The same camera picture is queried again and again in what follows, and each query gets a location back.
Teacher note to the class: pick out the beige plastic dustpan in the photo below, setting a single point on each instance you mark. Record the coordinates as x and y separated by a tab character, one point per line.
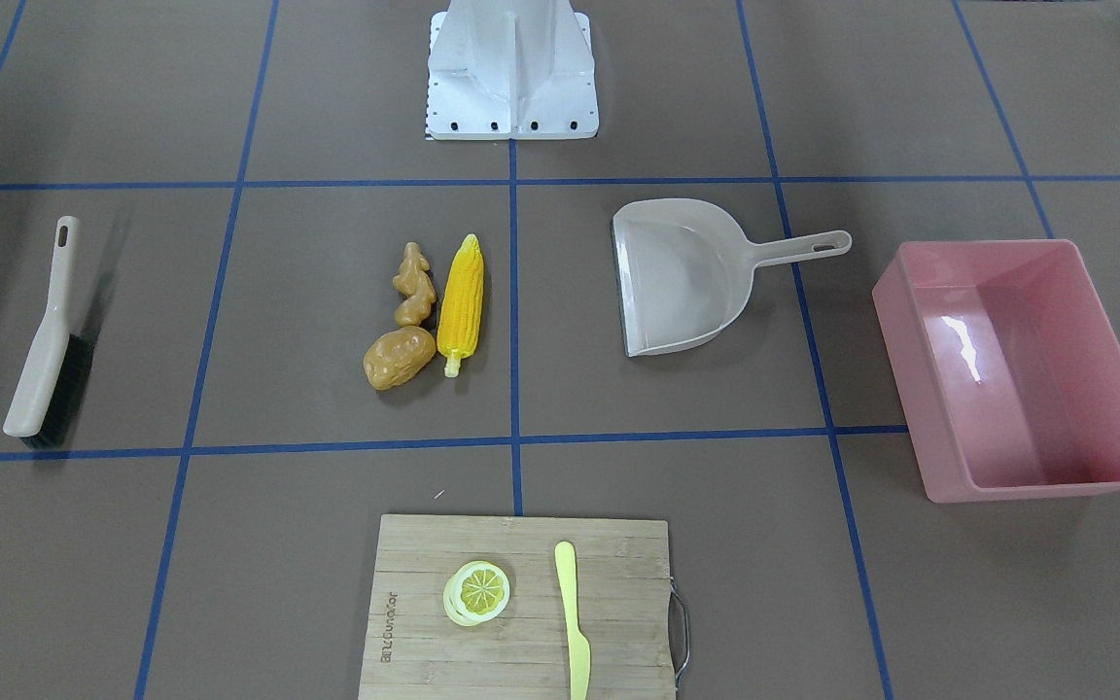
686	269

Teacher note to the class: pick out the beige hand brush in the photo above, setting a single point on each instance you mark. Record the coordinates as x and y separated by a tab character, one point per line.
55	373

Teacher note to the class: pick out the brown toy potato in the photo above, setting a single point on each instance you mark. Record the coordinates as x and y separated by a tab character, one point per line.
397	356

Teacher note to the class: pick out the bamboo cutting board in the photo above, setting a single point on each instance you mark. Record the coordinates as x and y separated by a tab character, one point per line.
624	600

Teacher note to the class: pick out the yellow plastic toy knife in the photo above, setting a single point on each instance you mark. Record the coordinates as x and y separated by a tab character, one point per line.
579	650

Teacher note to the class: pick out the toy ginger root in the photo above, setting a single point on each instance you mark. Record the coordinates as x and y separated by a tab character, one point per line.
414	283

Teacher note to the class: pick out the yellow toy corn cob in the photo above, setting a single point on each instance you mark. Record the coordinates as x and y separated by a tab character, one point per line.
460	312

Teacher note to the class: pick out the pink plastic bin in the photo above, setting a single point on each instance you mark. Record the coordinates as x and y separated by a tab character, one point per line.
1006	367

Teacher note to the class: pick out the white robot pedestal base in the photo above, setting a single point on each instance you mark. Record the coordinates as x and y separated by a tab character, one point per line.
511	70

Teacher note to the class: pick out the yellow toy lemon slices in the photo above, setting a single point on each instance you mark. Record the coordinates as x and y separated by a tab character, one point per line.
476	593

